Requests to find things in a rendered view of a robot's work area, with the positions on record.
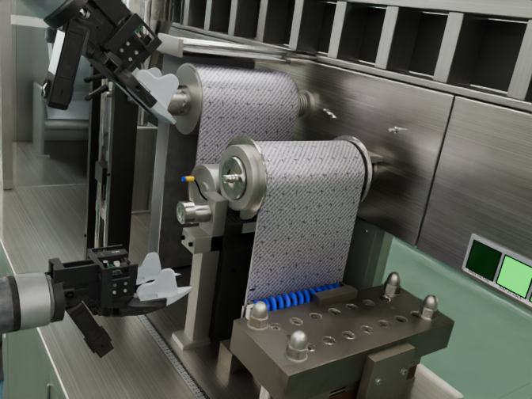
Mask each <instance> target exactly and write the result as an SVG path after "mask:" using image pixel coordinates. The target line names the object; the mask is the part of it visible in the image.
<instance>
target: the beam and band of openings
mask: <svg viewBox="0 0 532 399"><path fill-rule="evenodd" d="M327 2H332V3H327ZM334 3H336V4H334ZM371 6H372V7H371ZM373 7H380V8H373ZM381 8H386V9H381ZM423 12H426V13H423ZM435 13H442V14H435ZM443 14H449V15H443ZM489 18H490V19H498V20H506V21H498V20H489ZM512 21H521V22H528V23H520V22H512ZM180 29H184V30H188V31H192V32H197V33H201V34H204V35H209V36H214V37H218V38H221V39H225V40H231V41H234V42H238V43H242V44H248V45H255V46H262V47H269V48H282V49H290V50H296V51H305V52H306V53H307V54H315V55H316V56H317V58H316V60H315V61H318V62H321V63H327V64H331V65H334V66H338V67H344V68H348V69H351V70H357V71H361V72H364V73H368V74H374V75H377V76H381V77H384V78H391V79H394V80H398V81H401V82H407V83H411V84H414V85H418V86H424V87H428V88H431V89H437V90H441V91H444V92H448V93H453V94H457V95H461V96H464V97H470V98H474V99H478V100H481V101H487V102H491V103H494V104H498V105H503V106H507V107H511V108H517V109H520V110H524V111H528V112H532V0H183V1H182V10H181V19H180ZM254 38H256V39H254ZM284 44H287V45H289V46H287V45H284ZM319 51H320V52H324V53H328V54H323V53H319ZM360 60H361V61H364V62H369V63H364V62H360ZM370 63H375V65H374V64H370ZM409 71H412V72H416V73H420V74H414V73H410V72H409ZM421 74H426V75H431V76H434V77H429V76H425V75H421ZM472 85H475V86H472ZM476 86H482V87H486V88H490V89H497V90H500V91H504V92H507V93H502V92H498V91H494V90H490V89H484V88H480V87H476Z"/></svg>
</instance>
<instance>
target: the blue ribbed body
mask: <svg viewBox="0 0 532 399"><path fill-rule="evenodd" d="M338 287H340V285H339V284H338V283H333V284H332V285H331V284H327V285H326V286H320V287H315V288H314V289H313V288H309V289H308V290H302V291H296V292H295V293H293V292H291V293H289V294H283V295H282V296H280V295H276V296H275V297H274V298H273V297H269V298H268V299H266V298H262V299H261V301H262V302H265V303H266V305H267V307H268V312H269V311H273V310H278V309H282V308H286V307H289V306H296V305H299V304H303V303H306V302H312V297H313V293H316V292H319V291H326V290H330V289H333V288H338Z"/></svg>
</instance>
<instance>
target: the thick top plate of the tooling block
mask: <svg viewBox="0 0 532 399"><path fill-rule="evenodd" d="M383 287H384V284H383V285H380V286H376V287H370V288H367V289H363V290H359V291H358V293H357V296H356V298H354V299H351V300H347V301H344V302H338V303H335V304H332V305H328V306H323V307H319V306H317V305H316V304H315V303H313V302H306V303H303V304H299V305H296V306H289V307H286V308H282V309H278V310H273V311H269V312H268V329H267V330H265V331H262V332H258V331H254V330H252V329H250V328H249V327H248V326H247V321H248V319H247V318H246V317H243V318H238V319H235V320H234V324H233V330H232V336H231V342H230V350H231V351H232V352H233V353H234V354H235V355H236V356H237V358H238V359H239V360H240V361H241V362H242V363H243V364H244V366H245V367H246V368H247V369H248V370H249V371H250V373H251V374H252V375H253V376H254V377H255V378H256V380H257V381H258V382H259V383H260V384H261V385H262V386H263V387H264V388H265V389H266V390H267V391H268V392H269V394H270V395H271V396H272V397H273V398H274V399H309V398H311V397H315V396H317V395H319V394H322V393H325V392H328V391H330V390H334V389H336V388H338V387H341V386H345V385H347V384H349V383H352V382H355V381H358V380H360V379H361V377H362V374H363V368H364V364H365V361H366V357H367V355H369V354H372V353H375V352H379V351H381V350H384V349H386V348H390V347H393V346H395V345H398V344H402V343H404V342H408V343H409V344H411V345H412V346H413V347H414V348H415V351H414V353H413V357H412V360H414V359H418V358H420V357H422V356H425V355H428V354H431V353H432V352H437V351H439V350H441V349H444V348H447V345H448V342H449V339H450V335H451V332H452V329H453V327H454V320H452V319H451V318H449V317H448V316H446V315H445V314H443V313H441V312H438V314H437V320H436V321H427V320H424V319H423V318H421V317H420V316H419V315H418V311H419V310H420V305H421V303H424V301H422V300H421V299H419V298H417V297H416V296H415V295H413V294H411V293H409V292H408V291H406V290H405V289H404V288H402V287H401V289H400V295H399V296H397V297H393V296H389V295H387V294H385V293H383V291H382V288H383ZM297 330H302V331H303V332H304V333H305V334H306V336H307V347H308V351H307V360H306V361H305V362H304V363H292V362H291V361H289V360H288V359H286V358H285V356H284V352H285V351H286V350H287V342H288V341H289V340H290V339H291V335H292V334H293V332H295V331H297Z"/></svg>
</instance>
